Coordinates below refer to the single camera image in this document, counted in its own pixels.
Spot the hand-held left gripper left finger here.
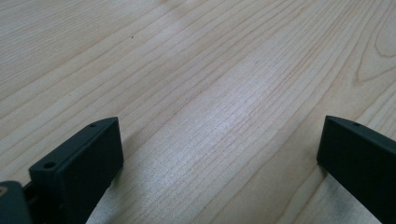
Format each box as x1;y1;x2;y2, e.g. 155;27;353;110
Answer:
28;116;125;224

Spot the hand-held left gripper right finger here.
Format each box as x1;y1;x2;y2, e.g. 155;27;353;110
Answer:
316;115;396;224

